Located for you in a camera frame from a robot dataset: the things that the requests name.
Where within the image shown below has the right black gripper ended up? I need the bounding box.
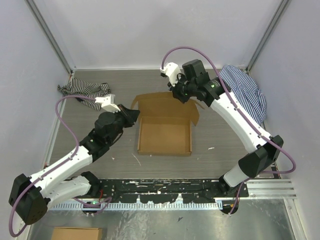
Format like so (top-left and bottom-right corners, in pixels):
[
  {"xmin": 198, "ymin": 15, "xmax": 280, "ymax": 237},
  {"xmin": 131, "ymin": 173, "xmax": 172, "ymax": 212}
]
[{"xmin": 167, "ymin": 72, "xmax": 197, "ymax": 104}]

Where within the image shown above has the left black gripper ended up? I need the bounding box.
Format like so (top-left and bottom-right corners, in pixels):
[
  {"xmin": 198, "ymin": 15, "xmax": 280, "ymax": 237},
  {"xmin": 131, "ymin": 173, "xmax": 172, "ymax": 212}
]
[{"xmin": 108, "ymin": 104, "xmax": 141, "ymax": 145}]

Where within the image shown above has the brown cardboard box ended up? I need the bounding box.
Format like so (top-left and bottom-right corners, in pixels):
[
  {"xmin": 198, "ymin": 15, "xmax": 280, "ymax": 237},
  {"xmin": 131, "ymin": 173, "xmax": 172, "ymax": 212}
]
[{"xmin": 131, "ymin": 92, "xmax": 204, "ymax": 156}]

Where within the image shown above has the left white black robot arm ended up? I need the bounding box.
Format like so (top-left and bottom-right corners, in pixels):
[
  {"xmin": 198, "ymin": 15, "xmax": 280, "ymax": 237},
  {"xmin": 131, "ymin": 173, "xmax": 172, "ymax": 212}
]
[{"xmin": 9, "ymin": 104, "xmax": 140, "ymax": 225}]

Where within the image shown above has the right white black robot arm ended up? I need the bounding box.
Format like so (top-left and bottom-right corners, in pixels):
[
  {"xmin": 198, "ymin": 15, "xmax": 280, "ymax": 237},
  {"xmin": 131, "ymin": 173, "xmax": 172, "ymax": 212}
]
[{"xmin": 161, "ymin": 59, "xmax": 284, "ymax": 198}]

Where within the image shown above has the small cardboard box foreground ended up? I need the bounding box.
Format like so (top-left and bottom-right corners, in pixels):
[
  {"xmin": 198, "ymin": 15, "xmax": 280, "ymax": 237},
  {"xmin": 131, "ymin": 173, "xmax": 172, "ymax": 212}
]
[{"xmin": 51, "ymin": 227, "xmax": 103, "ymax": 240}]

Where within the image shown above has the blue white striped cloth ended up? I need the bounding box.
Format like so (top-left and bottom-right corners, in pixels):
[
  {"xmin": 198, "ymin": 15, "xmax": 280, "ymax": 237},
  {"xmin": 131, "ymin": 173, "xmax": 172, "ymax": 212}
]
[{"xmin": 219, "ymin": 65, "xmax": 267, "ymax": 125}]

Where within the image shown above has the black white striped cloth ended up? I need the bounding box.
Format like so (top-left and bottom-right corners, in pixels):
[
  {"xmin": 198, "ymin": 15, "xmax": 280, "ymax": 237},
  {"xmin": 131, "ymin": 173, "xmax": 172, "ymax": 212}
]
[{"xmin": 57, "ymin": 77, "xmax": 111, "ymax": 99}]

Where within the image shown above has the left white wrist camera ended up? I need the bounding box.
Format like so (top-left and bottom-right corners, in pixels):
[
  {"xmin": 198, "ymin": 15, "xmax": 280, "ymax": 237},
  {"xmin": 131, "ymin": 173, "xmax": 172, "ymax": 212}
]
[{"xmin": 95, "ymin": 93, "xmax": 121, "ymax": 113}]

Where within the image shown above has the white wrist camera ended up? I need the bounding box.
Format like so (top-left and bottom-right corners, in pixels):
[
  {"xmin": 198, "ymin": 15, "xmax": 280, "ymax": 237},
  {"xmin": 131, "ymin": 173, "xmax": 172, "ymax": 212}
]
[
  {"xmin": 159, "ymin": 62, "xmax": 181, "ymax": 87},
  {"xmin": 95, "ymin": 93, "xmax": 121, "ymax": 113}
]

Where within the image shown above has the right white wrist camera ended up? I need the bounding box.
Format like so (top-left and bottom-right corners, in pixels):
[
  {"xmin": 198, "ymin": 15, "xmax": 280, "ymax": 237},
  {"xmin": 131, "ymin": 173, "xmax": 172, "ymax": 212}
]
[{"xmin": 159, "ymin": 62, "xmax": 181, "ymax": 87}]

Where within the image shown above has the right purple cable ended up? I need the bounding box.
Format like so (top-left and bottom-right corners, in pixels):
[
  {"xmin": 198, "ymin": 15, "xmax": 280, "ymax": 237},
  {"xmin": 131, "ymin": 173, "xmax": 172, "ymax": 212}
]
[{"xmin": 161, "ymin": 46, "xmax": 297, "ymax": 216}]

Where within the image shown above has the purple cable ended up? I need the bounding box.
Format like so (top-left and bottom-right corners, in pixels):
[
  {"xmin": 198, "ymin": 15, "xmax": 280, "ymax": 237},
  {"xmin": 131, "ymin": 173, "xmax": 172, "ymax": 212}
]
[
  {"xmin": 161, "ymin": 46, "xmax": 297, "ymax": 216},
  {"xmin": 9, "ymin": 94, "xmax": 98, "ymax": 238}
]

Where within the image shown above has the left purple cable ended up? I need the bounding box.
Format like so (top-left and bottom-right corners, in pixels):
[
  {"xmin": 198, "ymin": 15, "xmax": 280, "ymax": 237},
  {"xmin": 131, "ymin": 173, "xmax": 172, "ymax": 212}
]
[{"xmin": 9, "ymin": 94, "xmax": 98, "ymax": 238}]

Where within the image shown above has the right aluminium frame post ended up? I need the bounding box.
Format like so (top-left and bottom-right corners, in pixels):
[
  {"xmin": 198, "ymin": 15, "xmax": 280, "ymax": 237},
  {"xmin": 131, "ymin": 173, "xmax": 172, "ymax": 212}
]
[{"xmin": 245, "ymin": 0, "xmax": 292, "ymax": 74}]

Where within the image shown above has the aluminium frame post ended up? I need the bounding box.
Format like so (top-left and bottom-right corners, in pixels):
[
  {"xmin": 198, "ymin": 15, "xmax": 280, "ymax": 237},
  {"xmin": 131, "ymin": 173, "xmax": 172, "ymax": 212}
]
[
  {"xmin": 25, "ymin": 0, "xmax": 74, "ymax": 74},
  {"xmin": 245, "ymin": 0, "xmax": 292, "ymax": 74}
]

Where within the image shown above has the left aluminium frame post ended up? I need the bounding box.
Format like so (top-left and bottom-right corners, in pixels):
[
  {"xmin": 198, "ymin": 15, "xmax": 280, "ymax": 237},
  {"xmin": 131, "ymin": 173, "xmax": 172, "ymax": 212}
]
[{"xmin": 25, "ymin": 0, "xmax": 74, "ymax": 74}]

